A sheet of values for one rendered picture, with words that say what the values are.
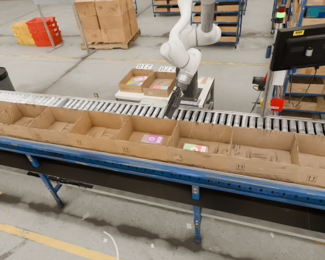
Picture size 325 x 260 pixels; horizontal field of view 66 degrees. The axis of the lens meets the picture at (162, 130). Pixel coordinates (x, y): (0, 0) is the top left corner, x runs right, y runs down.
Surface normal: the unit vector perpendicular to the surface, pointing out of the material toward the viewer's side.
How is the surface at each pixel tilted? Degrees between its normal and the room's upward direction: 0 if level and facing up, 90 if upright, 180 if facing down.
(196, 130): 89
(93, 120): 90
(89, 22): 90
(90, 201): 0
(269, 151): 2
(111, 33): 91
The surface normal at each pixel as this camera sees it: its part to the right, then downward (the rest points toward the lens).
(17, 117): 0.94, 0.11
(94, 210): -0.11, -0.77
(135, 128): -0.30, 0.62
